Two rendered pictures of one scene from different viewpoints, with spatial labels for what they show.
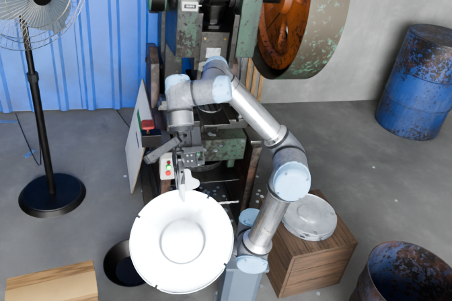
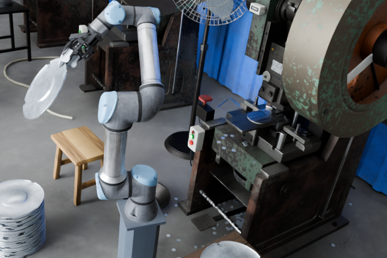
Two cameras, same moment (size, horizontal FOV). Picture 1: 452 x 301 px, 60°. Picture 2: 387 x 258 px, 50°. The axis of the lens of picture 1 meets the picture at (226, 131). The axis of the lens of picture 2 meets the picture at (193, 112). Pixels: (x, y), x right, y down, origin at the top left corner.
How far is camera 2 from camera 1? 1.80 m
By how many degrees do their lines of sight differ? 60
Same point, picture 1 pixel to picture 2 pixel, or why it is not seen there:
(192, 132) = (92, 34)
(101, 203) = not seen: hidden behind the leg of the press
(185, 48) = (252, 49)
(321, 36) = (300, 60)
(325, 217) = not seen: outside the picture
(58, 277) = (93, 141)
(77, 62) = not seen: hidden behind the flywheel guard
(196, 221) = (54, 82)
